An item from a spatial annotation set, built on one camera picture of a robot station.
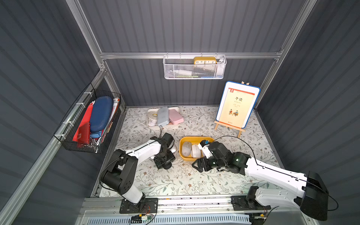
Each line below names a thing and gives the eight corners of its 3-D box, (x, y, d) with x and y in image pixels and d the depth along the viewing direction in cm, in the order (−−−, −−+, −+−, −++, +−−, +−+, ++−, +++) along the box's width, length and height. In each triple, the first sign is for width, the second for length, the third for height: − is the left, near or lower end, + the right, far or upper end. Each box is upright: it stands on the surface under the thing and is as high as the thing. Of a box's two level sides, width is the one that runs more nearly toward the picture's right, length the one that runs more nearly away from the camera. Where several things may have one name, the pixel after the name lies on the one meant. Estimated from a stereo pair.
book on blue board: (212, 127, 109) (221, 93, 83) (217, 113, 118) (226, 79, 91) (240, 136, 103) (259, 103, 77) (243, 121, 112) (261, 87, 86)
